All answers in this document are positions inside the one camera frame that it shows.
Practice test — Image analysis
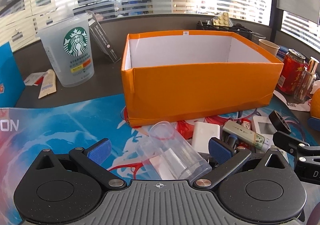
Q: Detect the red drink can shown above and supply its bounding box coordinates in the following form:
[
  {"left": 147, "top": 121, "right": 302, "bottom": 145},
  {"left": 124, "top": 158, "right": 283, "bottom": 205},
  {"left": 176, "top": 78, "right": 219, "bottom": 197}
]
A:
[{"left": 277, "top": 49, "right": 305, "bottom": 95}]

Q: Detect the paper cup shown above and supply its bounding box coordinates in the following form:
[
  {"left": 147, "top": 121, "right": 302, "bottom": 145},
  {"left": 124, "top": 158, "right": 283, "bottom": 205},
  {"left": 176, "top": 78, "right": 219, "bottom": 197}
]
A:
[{"left": 259, "top": 38, "right": 280, "bottom": 56}]

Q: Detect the Starbucks plastic cup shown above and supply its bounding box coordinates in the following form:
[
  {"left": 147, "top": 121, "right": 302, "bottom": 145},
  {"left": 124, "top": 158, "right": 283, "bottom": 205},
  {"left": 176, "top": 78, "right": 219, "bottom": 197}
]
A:
[{"left": 35, "top": 12, "right": 94, "bottom": 87}]

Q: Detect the white device with screen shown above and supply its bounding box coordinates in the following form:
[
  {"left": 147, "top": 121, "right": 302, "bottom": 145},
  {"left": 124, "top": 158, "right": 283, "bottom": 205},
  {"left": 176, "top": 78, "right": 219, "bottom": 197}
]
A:
[{"left": 252, "top": 116, "right": 277, "bottom": 145}]

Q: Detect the orange cardboard box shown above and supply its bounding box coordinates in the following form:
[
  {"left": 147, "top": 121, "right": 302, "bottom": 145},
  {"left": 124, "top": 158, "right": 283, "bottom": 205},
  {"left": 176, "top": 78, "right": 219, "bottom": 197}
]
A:
[{"left": 121, "top": 30, "right": 283, "bottom": 127}]

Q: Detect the black leaflet box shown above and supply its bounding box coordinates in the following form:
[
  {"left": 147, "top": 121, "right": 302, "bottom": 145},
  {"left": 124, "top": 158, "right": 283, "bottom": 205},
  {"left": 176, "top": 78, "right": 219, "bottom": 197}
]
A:
[{"left": 86, "top": 10, "right": 121, "bottom": 63}]

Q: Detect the black tape roll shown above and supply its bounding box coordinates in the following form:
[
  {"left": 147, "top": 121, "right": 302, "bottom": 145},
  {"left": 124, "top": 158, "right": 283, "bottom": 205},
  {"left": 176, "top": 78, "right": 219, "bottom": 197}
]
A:
[{"left": 268, "top": 110, "right": 291, "bottom": 135}]

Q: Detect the blue patterned pouch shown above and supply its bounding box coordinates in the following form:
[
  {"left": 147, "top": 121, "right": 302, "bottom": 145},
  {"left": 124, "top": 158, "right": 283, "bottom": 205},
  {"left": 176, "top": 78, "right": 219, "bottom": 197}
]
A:
[{"left": 276, "top": 46, "right": 289, "bottom": 61}]

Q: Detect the white red paper packet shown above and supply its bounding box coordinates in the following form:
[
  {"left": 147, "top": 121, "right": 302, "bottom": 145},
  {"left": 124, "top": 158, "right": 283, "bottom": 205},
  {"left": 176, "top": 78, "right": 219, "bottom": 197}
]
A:
[{"left": 24, "top": 72, "right": 46, "bottom": 86}]

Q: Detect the blue paper bag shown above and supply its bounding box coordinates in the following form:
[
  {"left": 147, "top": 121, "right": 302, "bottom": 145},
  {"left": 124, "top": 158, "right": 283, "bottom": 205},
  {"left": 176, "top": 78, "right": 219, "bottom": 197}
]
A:
[{"left": 0, "top": 42, "right": 25, "bottom": 108}]

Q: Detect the beige cream tube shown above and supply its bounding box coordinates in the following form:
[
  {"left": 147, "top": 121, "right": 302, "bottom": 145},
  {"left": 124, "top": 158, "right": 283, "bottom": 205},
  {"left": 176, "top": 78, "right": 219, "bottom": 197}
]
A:
[{"left": 38, "top": 69, "right": 56, "bottom": 99}]

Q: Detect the green white rectangular tube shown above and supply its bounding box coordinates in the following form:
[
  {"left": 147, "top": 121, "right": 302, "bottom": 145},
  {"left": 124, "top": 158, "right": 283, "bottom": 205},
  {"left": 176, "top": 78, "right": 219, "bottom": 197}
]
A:
[{"left": 222, "top": 120, "right": 265, "bottom": 150}]

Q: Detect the black mesh organizer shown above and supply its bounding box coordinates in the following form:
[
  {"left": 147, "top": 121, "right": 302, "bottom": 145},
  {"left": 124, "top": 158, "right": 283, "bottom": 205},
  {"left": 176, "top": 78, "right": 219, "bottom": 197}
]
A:
[{"left": 196, "top": 21, "right": 253, "bottom": 41}]

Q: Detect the colourful anime desk mat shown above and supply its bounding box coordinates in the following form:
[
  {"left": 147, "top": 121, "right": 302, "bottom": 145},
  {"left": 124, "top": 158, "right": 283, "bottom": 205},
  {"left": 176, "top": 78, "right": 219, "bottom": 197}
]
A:
[{"left": 1, "top": 94, "right": 319, "bottom": 224}]

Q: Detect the white power adapter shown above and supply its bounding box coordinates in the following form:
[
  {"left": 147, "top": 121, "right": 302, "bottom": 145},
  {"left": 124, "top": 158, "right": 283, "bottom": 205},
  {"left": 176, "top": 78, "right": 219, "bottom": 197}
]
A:
[{"left": 191, "top": 122, "right": 220, "bottom": 154}]

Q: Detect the orange fruit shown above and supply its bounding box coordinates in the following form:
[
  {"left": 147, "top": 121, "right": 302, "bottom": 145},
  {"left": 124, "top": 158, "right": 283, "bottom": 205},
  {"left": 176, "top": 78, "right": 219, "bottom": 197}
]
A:
[{"left": 310, "top": 89, "right": 320, "bottom": 119}]

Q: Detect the gold perfume bottle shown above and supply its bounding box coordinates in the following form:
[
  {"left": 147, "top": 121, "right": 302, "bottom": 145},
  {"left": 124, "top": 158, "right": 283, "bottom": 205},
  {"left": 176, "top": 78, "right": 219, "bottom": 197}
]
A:
[{"left": 294, "top": 56, "right": 319, "bottom": 103}]

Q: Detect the yellow building block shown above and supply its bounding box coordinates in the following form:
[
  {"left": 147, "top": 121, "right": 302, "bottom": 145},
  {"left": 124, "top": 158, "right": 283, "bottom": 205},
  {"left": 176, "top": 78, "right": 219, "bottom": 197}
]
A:
[{"left": 212, "top": 12, "right": 233, "bottom": 27}]

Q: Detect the red marker pen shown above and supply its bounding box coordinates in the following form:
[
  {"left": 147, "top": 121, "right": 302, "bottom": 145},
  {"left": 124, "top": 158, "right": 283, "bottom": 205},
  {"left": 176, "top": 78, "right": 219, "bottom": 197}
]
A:
[{"left": 238, "top": 118, "right": 251, "bottom": 149}]

